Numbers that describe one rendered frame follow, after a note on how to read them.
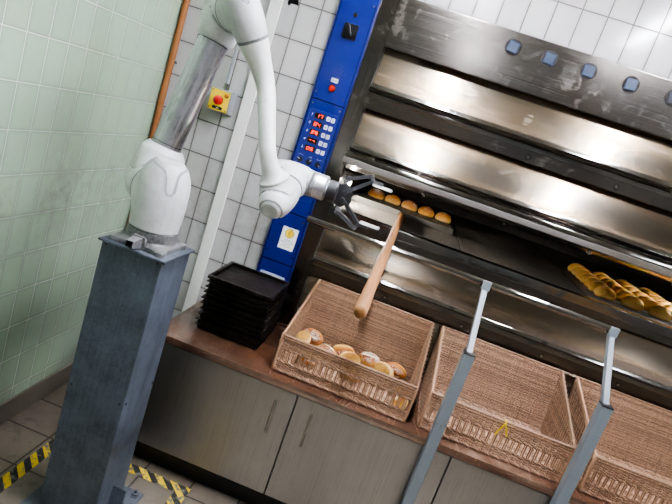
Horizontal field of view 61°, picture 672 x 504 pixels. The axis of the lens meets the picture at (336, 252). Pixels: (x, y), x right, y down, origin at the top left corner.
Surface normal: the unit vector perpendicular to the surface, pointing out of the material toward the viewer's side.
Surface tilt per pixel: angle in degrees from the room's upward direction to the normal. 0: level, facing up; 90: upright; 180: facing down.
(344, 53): 90
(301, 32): 90
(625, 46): 90
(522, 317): 70
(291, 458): 90
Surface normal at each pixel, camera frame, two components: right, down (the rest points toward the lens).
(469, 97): -0.05, -0.15
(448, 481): -0.17, 0.18
